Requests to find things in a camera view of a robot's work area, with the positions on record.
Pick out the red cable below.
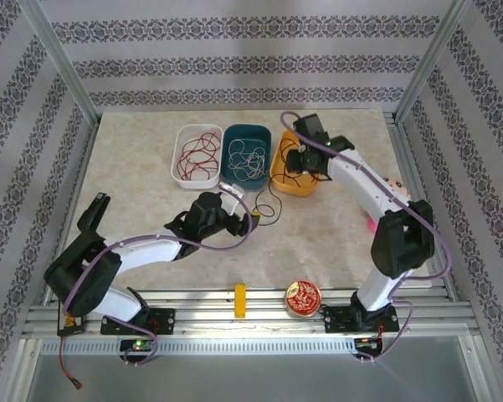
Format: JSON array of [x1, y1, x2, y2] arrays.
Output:
[[176, 130, 221, 182]]

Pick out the white cable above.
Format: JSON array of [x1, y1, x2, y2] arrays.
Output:
[[227, 138, 267, 181]]

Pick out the white plastic tray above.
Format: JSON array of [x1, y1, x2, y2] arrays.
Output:
[[169, 123, 223, 190]]

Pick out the orange plastic tray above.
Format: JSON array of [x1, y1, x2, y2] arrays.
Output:
[[269, 128, 321, 198]]

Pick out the teal plastic tray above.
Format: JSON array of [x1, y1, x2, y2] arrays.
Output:
[[219, 123, 275, 188]]

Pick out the yellow rectangular block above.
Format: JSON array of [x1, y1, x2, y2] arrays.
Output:
[[233, 283, 249, 320]]

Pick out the pink plush doll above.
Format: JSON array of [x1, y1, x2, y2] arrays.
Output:
[[366, 175, 413, 231]]

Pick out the red and gold round tin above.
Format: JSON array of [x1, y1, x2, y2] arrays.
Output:
[[285, 279, 323, 318]]

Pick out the black stapler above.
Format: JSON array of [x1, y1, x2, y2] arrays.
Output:
[[75, 192, 111, 234]]

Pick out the small circuit board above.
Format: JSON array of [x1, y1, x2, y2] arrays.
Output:
[[353, 337, 382, 351], [120, 338, 156, 353]]

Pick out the black battery charger board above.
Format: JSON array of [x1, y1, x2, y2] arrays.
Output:
[[57, 312, 87, 338]]

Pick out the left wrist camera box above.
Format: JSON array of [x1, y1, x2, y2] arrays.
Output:
[[218, 182, 249, 218]]

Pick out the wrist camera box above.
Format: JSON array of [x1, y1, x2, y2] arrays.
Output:
[[218, 182, 249, 218], [291, 113, 331, 144]]

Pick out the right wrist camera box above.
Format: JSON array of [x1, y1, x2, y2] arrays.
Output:
[[291, 113, 331, 144]]

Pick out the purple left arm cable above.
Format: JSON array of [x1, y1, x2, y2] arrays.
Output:
[[62, 183, 253, 368]]

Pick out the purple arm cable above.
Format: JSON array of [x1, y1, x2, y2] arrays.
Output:
[[279, 111, 453, 364], [62, 183, 253, 368]]

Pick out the aluminium rail base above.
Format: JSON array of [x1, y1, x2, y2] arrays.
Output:
[[23, 288, 474, 336]]

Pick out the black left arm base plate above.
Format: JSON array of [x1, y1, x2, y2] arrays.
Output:
[[100, 307, 177, 336]]

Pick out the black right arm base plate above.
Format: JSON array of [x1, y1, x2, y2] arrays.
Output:
[[322, 305, 398, 335]]

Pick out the slotted grey cable duct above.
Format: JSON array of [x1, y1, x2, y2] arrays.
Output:
[[39, 338, 357, 353]]

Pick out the aluminium frame post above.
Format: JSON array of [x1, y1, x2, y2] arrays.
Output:
[[395, 0, 480, 122], [23, 0, 100, 125]]

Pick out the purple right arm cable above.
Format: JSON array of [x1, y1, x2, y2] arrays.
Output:
[[279, 111, 453, 364]]

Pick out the red lead wire with plug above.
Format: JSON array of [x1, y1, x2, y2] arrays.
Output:
[[58, 334, 85, 389]]

